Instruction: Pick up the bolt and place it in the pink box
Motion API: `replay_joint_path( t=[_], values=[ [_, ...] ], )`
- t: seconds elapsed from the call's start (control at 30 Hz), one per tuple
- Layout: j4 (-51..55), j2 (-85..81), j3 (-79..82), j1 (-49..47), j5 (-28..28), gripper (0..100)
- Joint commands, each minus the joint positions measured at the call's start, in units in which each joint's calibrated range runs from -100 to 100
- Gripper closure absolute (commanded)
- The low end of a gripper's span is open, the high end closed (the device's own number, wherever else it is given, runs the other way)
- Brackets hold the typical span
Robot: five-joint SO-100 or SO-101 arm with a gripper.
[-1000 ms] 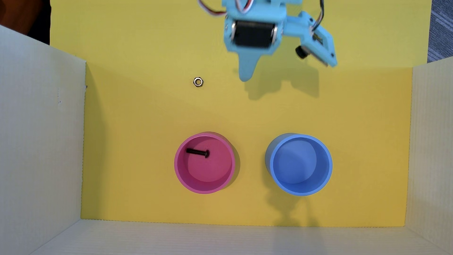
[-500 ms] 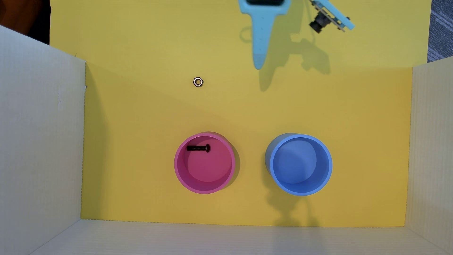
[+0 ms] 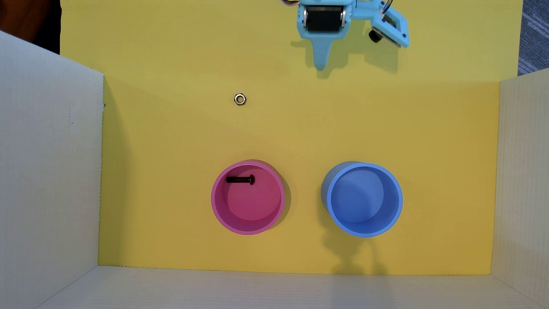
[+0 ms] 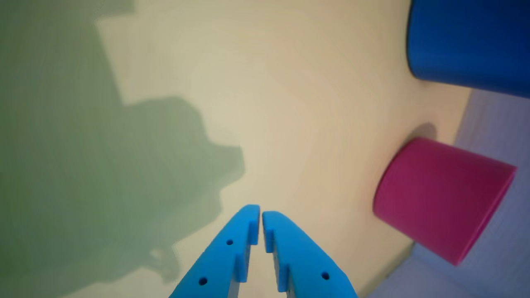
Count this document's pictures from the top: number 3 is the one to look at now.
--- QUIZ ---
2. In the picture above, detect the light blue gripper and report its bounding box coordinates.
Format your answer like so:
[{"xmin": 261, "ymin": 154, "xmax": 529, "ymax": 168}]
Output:
[{"xmin": 297, "ymin": 0, "xmax": 357, "ymax": 71}]

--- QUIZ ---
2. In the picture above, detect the white corrugated cardboard box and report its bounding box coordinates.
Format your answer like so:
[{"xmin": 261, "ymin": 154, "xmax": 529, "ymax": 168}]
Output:
[{"xmin": 0, "ymin": 30, "xmax": 549, "ymax": 309}]

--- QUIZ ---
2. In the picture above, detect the blue round cup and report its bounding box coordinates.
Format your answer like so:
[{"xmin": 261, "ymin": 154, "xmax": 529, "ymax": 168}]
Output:
[{"xmin": 321, "ymin": 161, "xmax": 404, "ymax": 238}]

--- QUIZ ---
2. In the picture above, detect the pink round cup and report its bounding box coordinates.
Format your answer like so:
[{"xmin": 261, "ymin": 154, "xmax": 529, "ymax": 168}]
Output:
[{"xmin": 210, "ymin": 160, "xmax": 287, "ymax": 236}]

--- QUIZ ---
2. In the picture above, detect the yellow paper sheet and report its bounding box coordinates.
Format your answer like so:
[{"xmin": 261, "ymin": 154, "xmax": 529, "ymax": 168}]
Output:
[{"xmin": 60, "ymin": 0, "xmax": 524, "ymax": 276}]

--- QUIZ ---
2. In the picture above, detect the dark brown furniture corner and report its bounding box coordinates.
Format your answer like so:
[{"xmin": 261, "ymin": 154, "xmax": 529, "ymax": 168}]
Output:
[{"xmin": 0, "ymin": 0, "xmax": 62, "ymax": 55}]

